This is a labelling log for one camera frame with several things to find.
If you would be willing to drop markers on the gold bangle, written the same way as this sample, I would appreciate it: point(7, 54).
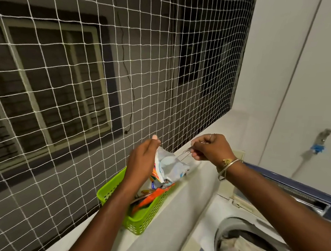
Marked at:
point(228, 167)

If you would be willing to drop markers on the person's left forearm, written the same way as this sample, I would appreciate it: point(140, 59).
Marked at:
point(99, 225)

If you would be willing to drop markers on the white detergent pouch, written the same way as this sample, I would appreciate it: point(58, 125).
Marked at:
point(168, 168)

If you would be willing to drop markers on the wall tap with blue fitting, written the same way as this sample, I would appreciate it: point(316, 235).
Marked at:
point(320, 143)

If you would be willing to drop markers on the orange packet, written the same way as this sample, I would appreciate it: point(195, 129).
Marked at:
point(152, 198)

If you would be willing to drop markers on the person's left hand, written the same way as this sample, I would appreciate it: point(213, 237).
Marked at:
point(141, 162)

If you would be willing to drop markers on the green plastic basket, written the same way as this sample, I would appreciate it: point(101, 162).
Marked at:
point(142, 218)

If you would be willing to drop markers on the white safety net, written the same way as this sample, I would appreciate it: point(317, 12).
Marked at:
point(98, 94)

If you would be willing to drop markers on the person's right forearm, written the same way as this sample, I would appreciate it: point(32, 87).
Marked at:
point(285, 217)

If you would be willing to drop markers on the person's right hand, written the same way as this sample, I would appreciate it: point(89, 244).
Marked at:
point(214, 150)

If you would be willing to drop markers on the person's right fingers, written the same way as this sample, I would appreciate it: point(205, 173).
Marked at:
point(200, 146)

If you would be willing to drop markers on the white washing machine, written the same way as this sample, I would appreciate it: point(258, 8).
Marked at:
point(260, 232)

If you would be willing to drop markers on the person's left fingers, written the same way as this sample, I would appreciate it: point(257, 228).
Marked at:
point(154, 146)

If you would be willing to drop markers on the window with beige frame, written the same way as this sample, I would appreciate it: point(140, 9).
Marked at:
point(40, 94)

